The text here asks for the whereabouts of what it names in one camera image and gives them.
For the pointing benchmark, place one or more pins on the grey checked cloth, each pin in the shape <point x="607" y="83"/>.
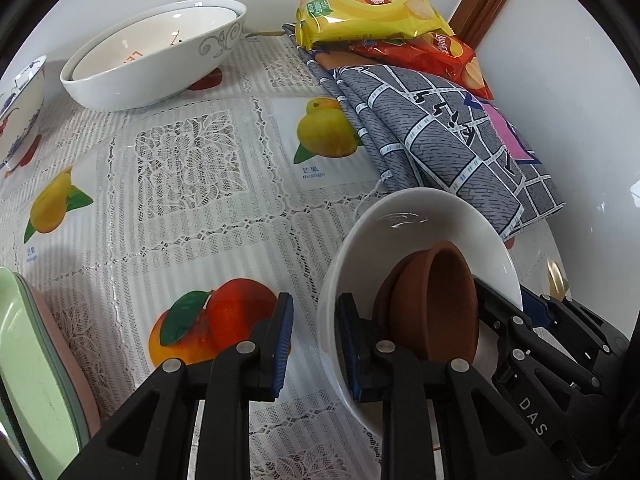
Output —
<point x="450" y="160"/>

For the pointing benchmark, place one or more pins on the large white serving bowl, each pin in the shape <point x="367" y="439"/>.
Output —
<point x="150" y="80"/>

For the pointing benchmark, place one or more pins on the yellow chip bag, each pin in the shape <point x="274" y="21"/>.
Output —
<point x="360" y="15"/>

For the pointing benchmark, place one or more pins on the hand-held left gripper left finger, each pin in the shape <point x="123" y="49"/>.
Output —
<point x="282" y="340"/>

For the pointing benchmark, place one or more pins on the red chip bag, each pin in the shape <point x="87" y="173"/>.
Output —
<point x="435" y="52"/>

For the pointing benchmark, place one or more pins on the white bowl with orange print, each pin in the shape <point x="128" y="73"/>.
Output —
<point x="130" y="50"/>

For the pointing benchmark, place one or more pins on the small brown bowl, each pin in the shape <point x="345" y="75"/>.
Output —
<point x="387" y="300"/>
<point x="450" y="300"/>

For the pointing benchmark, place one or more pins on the pink square plate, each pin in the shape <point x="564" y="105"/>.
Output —
<point x="80" y="375"/>

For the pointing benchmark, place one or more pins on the brown wooden door frame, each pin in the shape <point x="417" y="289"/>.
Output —
<point x="490" y="0"/>

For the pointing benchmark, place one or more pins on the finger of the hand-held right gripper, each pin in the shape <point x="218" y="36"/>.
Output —
<point x="537" y="305"/>
<point x="500" y="315"/>

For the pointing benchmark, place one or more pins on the plain white bowl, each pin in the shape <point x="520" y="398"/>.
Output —
<point x="400" y="240"/>

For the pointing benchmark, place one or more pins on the blue patterned white bowl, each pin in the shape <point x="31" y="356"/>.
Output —
<point x="22" y="110"/>

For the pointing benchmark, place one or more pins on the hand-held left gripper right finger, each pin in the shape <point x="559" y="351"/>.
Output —
<point x="347" y="340"/>

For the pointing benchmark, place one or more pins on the green square plate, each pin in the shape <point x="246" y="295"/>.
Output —
<point x="30" y="360"/>

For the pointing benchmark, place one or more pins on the fruit print lace tablecloth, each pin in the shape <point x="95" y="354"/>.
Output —
<point x="175" y="160"/>

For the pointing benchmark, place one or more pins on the orange-brown packet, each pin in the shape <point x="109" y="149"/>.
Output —
<point x="345" y="58"/>

